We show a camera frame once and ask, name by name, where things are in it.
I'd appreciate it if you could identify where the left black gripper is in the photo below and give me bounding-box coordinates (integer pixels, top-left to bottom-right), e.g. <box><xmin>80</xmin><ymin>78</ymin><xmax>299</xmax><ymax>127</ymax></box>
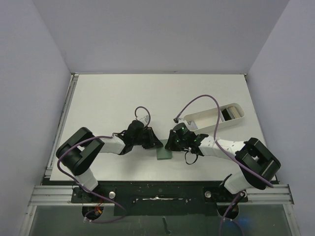
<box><xmin>132</xmin><ymin>127</ymin><xmax>162</xmax><ymax>149</ymax></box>

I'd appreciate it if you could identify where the green leather card holder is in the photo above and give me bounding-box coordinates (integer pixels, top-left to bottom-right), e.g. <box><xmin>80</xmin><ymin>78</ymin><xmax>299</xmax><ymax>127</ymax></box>
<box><xmin>156</xmin><ymin>139</ymin><xmax>173</xmax><ymax>160</ymax></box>

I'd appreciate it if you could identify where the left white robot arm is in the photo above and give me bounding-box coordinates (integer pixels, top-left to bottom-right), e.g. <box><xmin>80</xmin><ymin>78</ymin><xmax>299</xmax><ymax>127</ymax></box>
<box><xmin>56</xmin><ymin>120</ymin><xmax>163</xmax><ymax>202</ymax></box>

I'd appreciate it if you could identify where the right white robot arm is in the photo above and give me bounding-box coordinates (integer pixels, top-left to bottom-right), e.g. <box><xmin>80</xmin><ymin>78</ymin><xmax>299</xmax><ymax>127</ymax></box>
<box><xmin>165</xmin><ymin>123</ymin><xmax>281</xmax><ymax>201</ymax></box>

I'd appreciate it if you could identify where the stack of credit cards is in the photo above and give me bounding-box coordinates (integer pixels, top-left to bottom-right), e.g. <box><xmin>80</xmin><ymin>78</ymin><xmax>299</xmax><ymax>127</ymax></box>
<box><xmin>221</xmin><ymin>106</ymin><xmax>242</xmax><ymax>121</ymax></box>

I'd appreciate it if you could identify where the white plastic tray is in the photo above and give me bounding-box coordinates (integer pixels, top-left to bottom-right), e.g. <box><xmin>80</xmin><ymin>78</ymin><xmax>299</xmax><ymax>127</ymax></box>
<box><xmin>184</xmin><ymin>103</ymin><xmax>245</xmax><ymax>134</ymax></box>

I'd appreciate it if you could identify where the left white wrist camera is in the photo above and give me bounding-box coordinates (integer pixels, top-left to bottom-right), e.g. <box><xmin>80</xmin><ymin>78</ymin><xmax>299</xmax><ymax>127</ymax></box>
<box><xmin>136</xmin><ymin>115</ymin><xmax>150</xmax><ymax>126</ymax></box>

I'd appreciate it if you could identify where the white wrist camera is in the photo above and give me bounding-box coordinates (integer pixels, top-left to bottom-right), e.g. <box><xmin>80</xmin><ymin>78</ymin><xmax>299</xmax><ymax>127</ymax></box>
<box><xmin>136</xmin><ymin>115</ymin><xmax>150</xmax><ymax>126</ymax></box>
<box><xmin>173</xmin><ymin>118</ymin><xmax>198</xmax><ymax>131</ymax></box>

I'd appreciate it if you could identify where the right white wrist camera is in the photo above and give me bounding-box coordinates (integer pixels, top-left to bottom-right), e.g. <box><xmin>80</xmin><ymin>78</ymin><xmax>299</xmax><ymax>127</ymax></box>
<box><xmin>173</xmin><ymin>118</ymin><xmax>198</xmax><ymax>131</ymax></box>

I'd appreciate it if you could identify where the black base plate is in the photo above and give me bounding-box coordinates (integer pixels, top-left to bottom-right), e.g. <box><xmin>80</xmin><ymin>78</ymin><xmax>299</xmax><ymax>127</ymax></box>
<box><xmin>70</xmin><ymin>181</ymin><xmax>235</xmax><ymax>216</ymax></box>

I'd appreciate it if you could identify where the aluminium frame rail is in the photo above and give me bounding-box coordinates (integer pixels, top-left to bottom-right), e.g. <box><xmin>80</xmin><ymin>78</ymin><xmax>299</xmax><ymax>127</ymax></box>
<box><xmin>22</xmin><ymin>74</ymin><xmax>294</xmax><ymax>236</ymax></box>

